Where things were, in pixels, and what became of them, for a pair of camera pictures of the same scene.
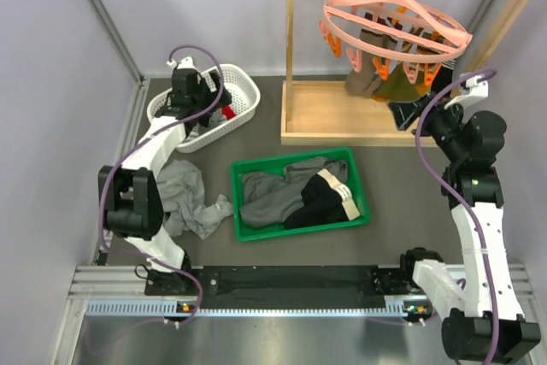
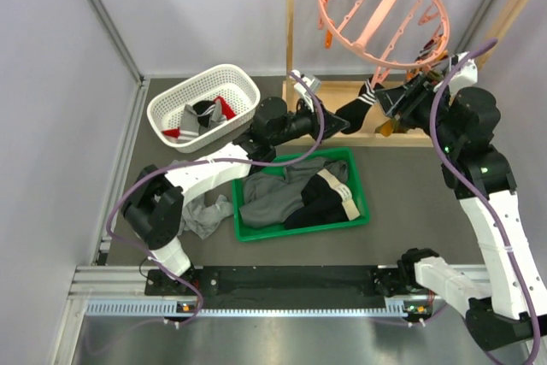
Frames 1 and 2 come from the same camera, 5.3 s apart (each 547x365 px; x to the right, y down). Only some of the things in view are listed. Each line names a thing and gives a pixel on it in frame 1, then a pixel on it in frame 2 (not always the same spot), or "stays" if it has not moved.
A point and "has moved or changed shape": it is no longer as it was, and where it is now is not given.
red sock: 228,112 stays
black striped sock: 444,76 has moved or changed shape
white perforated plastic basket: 244,92 stays
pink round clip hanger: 391,29 has moved or changed shape
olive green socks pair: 398,87 has moved or changed shape
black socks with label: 325,201 stays
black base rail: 279,287 stays
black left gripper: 203,85 to 331,123
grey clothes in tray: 267,201 stays
